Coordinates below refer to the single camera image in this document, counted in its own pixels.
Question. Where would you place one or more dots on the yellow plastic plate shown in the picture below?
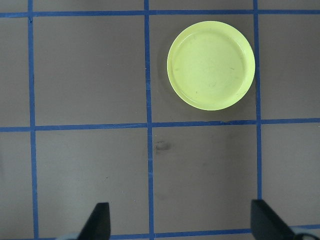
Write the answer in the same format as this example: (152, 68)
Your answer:
(211, 65)

